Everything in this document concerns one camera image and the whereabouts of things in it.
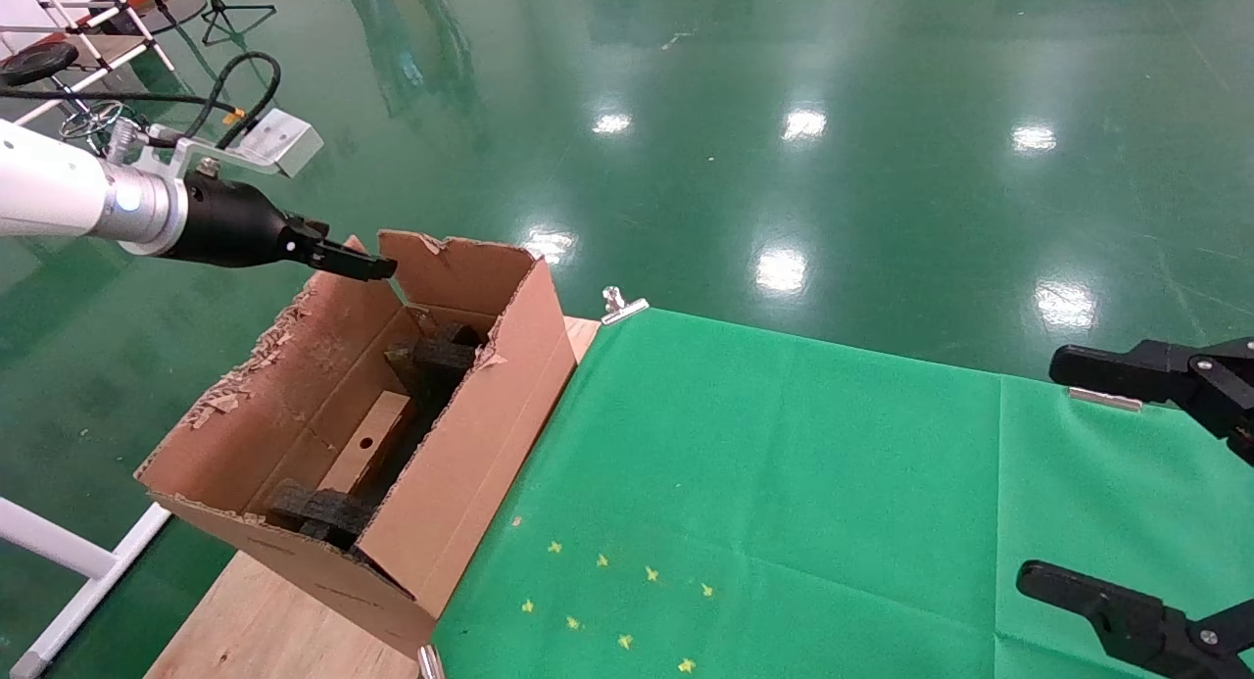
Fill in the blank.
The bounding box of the large open cardboard carton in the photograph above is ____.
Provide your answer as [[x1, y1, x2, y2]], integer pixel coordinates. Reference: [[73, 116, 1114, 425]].
[[135, 230, 579, 660]]

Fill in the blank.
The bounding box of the black corrugated hose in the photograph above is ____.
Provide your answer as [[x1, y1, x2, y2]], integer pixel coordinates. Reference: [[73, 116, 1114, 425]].
[[184, 52, 282, 143]]

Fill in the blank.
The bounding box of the black gooseneck stand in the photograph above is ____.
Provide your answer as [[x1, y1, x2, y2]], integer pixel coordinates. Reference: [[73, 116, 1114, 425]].
[[93, 0, 209, 35]]

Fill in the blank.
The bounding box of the black foam block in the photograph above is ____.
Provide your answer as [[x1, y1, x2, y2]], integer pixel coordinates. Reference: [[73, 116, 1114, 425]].
[[384, 321, 486, 406], [265, 478, 378, 553]]

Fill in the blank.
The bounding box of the green table cloth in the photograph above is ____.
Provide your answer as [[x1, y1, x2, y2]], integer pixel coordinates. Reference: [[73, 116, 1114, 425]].
[[431, 307, 1254, 679]]

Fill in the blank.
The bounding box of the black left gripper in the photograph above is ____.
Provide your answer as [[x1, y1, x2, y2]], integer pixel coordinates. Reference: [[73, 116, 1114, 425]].
[[181, 174, 398, 281]]

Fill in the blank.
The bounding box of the black round wheeled stool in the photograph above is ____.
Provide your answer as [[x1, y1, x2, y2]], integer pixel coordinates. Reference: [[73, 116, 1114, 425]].
[[0, 40, 133, 166]]

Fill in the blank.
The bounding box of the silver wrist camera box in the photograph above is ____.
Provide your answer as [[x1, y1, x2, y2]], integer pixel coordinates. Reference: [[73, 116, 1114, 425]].
[[127, 108, 325, 178]]

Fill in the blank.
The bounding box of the small brown cardboard box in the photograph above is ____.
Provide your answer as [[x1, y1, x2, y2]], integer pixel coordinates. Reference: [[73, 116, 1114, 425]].
[[315, 390, 412, 494]]

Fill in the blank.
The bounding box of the black cable yellow label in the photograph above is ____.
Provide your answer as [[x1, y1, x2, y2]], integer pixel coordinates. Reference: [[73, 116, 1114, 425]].
[[0, 88, 246, 126]]

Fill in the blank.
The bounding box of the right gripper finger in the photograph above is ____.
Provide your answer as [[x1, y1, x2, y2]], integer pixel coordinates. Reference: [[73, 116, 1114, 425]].
[[1049, 338, 1254, 464], [1016, 559, 1254, 679]]

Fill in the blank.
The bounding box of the long white frame table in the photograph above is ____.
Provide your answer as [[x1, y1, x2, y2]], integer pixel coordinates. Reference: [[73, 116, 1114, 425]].
[[0, 0, 177, 129]]

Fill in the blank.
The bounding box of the white metal floor frame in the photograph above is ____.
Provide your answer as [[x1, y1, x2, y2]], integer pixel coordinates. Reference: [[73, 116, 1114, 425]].
[[0, 498, 174, 679]]

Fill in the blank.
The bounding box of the black tripod microphone stand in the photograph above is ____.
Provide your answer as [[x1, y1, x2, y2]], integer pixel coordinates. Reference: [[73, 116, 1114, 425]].
[[196, 0, 278, 48]]

